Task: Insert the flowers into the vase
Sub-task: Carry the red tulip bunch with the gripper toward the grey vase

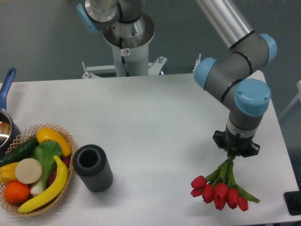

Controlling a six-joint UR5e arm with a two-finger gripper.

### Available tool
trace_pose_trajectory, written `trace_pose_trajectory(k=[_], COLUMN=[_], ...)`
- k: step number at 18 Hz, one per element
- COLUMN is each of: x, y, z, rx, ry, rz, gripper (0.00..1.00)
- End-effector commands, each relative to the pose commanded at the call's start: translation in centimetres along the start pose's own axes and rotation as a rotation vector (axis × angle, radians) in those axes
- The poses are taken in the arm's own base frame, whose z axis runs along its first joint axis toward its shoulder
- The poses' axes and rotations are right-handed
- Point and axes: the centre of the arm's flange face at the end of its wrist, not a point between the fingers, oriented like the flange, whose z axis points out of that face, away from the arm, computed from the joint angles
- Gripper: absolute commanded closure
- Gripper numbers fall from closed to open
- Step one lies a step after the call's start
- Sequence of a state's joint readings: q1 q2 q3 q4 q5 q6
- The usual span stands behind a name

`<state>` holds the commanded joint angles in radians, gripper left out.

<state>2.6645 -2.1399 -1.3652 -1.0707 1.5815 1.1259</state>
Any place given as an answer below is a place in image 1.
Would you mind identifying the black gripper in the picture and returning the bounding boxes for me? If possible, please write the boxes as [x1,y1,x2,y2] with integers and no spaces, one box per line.
[213,129,260,158]

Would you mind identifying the red tulip bouquet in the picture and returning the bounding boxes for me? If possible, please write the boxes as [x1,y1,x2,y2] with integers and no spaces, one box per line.
[190,154,260,211]

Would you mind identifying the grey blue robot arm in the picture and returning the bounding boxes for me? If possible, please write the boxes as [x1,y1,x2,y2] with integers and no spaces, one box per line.
[76,0,277,157]

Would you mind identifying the dark grey ribbed vase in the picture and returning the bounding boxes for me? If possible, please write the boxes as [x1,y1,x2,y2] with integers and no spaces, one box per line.
[72,144,113,193]

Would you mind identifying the black device at edge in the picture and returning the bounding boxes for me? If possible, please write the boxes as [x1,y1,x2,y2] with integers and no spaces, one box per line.
[284,191,301,216]

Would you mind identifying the purple red eggplant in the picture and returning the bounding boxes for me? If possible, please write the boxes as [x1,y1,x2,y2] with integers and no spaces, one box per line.
[47,157,71,187]

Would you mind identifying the yellow banana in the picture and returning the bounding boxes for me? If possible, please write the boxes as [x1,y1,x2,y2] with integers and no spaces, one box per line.
[18,155,68,213]

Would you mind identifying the green bok choy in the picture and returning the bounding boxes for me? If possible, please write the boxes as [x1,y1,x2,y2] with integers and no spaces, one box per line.
[30,139,62,196]

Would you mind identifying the yellow squash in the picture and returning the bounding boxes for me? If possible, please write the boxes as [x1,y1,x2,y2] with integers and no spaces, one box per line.
[36,128,71,157]

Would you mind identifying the woven wicker basket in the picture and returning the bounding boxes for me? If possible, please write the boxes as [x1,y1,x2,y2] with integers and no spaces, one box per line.
[0,123,75,217]

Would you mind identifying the beige round radish slice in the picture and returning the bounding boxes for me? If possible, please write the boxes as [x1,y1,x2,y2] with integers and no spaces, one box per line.
[15,158,42,184]

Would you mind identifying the green cucumber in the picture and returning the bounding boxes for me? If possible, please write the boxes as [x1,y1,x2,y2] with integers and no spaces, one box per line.
[0,137,39,167]

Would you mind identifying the orange fruit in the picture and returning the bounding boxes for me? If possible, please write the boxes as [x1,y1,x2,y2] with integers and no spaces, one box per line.
[3,181,30,204]

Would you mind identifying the yellow bell pepper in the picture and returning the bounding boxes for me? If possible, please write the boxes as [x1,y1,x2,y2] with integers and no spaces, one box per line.
[0,162,19,185]

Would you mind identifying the white frame at right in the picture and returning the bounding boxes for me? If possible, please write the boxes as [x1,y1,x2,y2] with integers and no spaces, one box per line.
[279,81,301,122]

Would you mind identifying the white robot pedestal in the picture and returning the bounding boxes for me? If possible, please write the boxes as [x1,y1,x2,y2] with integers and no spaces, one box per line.
[81,42,202,80]

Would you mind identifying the blue handled saucepan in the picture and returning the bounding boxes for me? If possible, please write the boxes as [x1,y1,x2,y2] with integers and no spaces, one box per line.
[0,68,20,159]

